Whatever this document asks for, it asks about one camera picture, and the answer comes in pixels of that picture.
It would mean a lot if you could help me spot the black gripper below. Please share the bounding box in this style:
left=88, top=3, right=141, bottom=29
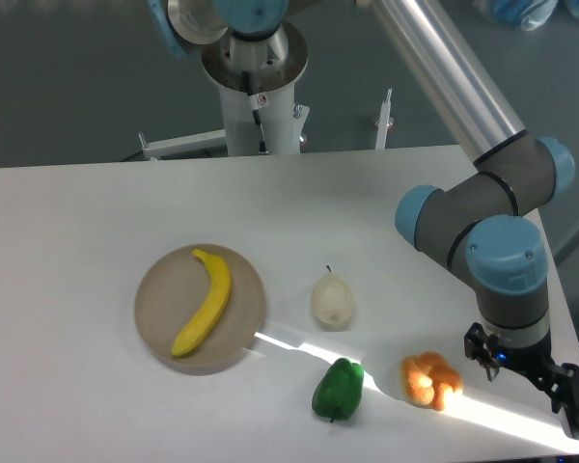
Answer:
left=463, top=322, right=579, bottom=414

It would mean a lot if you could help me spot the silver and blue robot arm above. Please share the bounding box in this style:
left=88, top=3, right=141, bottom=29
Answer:
left=149, top=1, right=579, bottom=416

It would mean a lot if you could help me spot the yellow banana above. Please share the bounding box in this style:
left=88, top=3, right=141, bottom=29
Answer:
left=171, top=248, right=233, bottom=358

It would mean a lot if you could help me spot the beige round plate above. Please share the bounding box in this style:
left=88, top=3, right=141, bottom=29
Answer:
left=134, top=244, right=266, bottom=375

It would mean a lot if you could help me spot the orange braided bread roll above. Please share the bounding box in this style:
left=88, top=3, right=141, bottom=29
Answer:
left=400, top=351, right=464, bottom=412

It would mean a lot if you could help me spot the green bell pepper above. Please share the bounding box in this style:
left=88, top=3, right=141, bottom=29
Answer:
left=311, top=358, right=365, bottom=422

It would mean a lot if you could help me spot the white pear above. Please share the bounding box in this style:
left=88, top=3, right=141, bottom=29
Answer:
left=310, top=265, right=355, bottom=331

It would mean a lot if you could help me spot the blue plastic bag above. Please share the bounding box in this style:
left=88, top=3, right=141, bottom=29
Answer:
left=472, top=0, right=579, bottom=32

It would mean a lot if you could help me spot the white frame bracket right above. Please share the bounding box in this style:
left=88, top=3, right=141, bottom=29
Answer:
left=374, top=88, right=394, bottom=150

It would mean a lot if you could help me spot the white frame bracket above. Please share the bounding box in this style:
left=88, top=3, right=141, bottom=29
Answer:
left=138, top=129, right=226, bottom=159
left=374, top=88, right=394, bottom=150

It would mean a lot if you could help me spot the white frame bracket left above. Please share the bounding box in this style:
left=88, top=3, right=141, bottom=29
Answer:
left=138, top=129, right=226, bottom=159

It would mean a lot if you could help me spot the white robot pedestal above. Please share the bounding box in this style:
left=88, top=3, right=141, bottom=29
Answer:
left=202, top=21, right=310, bottom=156

